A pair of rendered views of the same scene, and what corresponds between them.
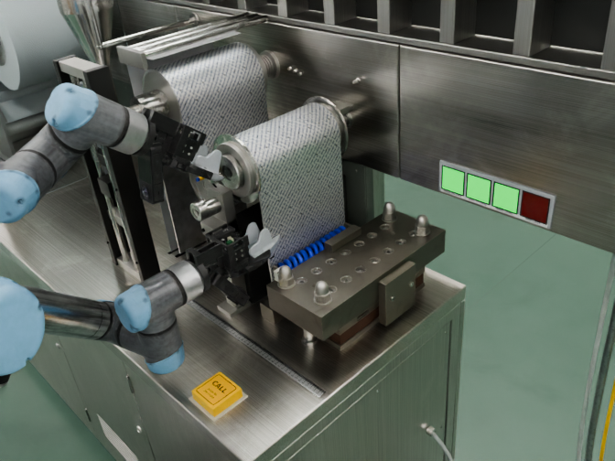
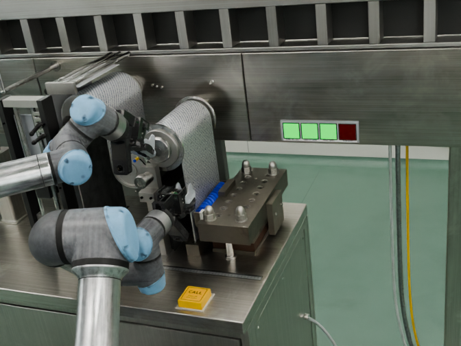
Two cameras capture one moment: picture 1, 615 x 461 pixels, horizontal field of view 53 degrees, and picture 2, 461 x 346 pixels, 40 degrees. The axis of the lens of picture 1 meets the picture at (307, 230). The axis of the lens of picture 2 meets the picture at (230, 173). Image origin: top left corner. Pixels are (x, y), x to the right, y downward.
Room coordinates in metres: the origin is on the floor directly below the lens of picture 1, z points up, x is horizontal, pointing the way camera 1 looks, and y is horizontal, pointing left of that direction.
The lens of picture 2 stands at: (-0.51, 0.69, 1.92)
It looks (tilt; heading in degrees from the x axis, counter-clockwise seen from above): 24 degrees down; 335
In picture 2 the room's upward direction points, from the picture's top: 7 degrees counter-clockwise
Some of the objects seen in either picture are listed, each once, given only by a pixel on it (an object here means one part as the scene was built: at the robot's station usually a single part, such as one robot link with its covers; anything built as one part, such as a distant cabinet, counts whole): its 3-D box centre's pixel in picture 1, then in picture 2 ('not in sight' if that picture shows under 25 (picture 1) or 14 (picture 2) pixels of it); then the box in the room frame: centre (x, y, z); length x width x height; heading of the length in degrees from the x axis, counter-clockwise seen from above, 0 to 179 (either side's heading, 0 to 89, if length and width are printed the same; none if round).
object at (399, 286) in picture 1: (398, 294); (276, 211); (1.04, -0.18, 0.96); 0.10 x 0.03 x 0.11; 131
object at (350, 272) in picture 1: (360, 267); (245, 202); (1.10, -0.11, 1.00); 0.40 x 0.16 x 0.06; 131
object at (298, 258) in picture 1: (315, 250); (212, 199); (1.15, -0.01, 1.03); 0.21 x 0.04 x 0.03; 131
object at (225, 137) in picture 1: (236, 168); (160, 147); (1.13, 0.13, 1.25); 0.15 x 0.01 x 0.15; 41
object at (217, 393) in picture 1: (217, 393); (194, 297); (0.86, 0.20, 0.91); 0.07 x 0.07 x 0.02; 41
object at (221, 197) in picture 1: (223, 253); (154, 213); (1.13, 0.19, 1.05); 0.06 x 0.05 x 0.31; 131
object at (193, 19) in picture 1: (148, 33); (30, 78); (1.66, 0.36, 1.41); 0.30 x 0.04 x 0.04; 131
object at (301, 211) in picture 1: (306, 212); (202, 174); (1.17, 0.00, 1.11); 0.23 x 0.01 x 0.18; 131
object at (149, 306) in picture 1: (149, 302); (143, 239); (0.90, 0.30, 1.11); 0.11 x 0.08 x 0.09; 131
